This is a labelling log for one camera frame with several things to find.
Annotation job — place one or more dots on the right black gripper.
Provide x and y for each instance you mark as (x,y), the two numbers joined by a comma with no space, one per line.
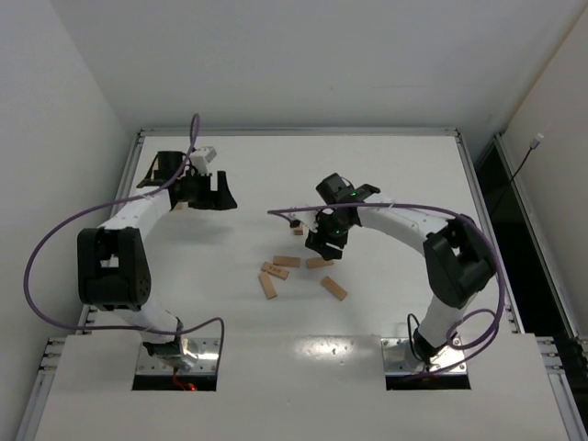
(325,240)

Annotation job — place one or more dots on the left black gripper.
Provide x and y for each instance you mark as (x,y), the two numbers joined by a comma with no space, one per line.
(206,189)

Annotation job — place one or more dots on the wooden block box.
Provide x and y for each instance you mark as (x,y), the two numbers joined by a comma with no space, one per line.
(180,206)

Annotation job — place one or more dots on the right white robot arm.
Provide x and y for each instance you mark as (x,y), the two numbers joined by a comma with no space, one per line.
(458,263)

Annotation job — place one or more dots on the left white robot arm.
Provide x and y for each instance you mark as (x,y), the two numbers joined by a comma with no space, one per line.
(113,269)

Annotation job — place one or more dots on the wood block numbered twelve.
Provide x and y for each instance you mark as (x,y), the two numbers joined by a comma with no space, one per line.
(286,261)

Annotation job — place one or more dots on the wood block with print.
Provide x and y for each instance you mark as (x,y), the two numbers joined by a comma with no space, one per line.
(275,271)

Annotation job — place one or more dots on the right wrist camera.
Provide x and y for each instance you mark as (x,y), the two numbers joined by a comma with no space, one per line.
(306,215)

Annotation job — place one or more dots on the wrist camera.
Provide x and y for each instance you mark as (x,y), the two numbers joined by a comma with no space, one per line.
(306,215)
(201,159)

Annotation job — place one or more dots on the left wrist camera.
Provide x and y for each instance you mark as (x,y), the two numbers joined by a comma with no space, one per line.
(201,159)

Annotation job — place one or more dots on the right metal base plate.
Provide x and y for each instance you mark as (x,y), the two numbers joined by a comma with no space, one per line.
(399,361)

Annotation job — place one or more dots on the metal base plate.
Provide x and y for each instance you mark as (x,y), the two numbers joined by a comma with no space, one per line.
(399,361)
(202,356)

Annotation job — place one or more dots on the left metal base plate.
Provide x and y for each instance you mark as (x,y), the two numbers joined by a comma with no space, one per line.
(202,356)

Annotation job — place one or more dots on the aluminium table frame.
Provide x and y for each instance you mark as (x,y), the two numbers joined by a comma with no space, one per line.
(305,365)

